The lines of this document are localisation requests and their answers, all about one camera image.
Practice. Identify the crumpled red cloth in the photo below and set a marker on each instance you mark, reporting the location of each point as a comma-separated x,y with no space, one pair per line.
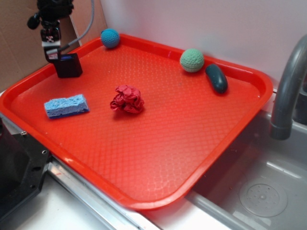
128,99

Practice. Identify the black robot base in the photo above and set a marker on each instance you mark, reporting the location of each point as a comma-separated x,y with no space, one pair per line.
23,164

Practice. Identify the green textured ball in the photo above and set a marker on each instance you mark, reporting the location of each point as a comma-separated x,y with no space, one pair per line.
192,60

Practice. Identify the brown cardboard panel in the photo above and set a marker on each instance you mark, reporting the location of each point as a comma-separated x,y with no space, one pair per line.
21,52

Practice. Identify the blue crochet ball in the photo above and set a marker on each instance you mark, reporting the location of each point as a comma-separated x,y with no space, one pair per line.
110,38

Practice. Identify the dark teal oblong object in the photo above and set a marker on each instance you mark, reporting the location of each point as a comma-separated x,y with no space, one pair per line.
217,78

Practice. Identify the blue sponge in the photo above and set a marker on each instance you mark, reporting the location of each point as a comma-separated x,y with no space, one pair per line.
64,107

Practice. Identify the grey faucet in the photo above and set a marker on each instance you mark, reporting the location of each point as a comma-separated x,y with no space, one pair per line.
291,98

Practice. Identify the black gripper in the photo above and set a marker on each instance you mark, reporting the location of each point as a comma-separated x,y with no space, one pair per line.
49,14

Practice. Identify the grey sink basin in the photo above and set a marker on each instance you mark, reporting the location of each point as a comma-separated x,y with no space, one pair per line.
258,183

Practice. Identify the red plastic tray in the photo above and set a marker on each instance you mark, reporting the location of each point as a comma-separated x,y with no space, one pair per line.
147,160

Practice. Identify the black box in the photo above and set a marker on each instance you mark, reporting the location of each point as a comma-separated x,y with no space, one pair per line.
69,69

